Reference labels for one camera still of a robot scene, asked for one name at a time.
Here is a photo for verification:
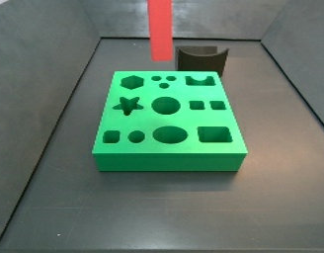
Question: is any red double-square peg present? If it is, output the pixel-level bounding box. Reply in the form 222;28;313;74
148;0;172;61

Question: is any green shape-sorter block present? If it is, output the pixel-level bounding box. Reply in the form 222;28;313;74
91;71;248;172

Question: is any black curved holder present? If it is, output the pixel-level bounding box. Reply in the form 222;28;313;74
174;45;229;76

